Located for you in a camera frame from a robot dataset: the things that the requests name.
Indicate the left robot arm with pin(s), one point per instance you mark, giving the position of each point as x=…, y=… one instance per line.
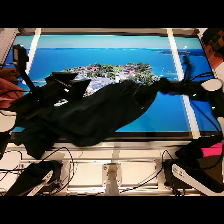
x=31, y=178

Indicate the silver frame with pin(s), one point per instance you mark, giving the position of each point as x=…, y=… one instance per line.
x=133, y=173

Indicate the pink garment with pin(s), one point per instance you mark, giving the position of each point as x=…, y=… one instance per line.
x=213, y=150

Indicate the black garment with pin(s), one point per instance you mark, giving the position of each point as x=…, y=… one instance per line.
x=100, y=113
x=190, y=150

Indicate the checked garment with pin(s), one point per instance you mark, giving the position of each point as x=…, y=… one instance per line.
x=215, y=41

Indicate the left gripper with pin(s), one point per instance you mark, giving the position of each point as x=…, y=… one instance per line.
x=50, y=92

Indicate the brown garment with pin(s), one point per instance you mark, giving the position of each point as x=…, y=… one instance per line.
x=10, y=90

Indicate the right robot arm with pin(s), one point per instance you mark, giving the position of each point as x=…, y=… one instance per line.
x=200, y=176

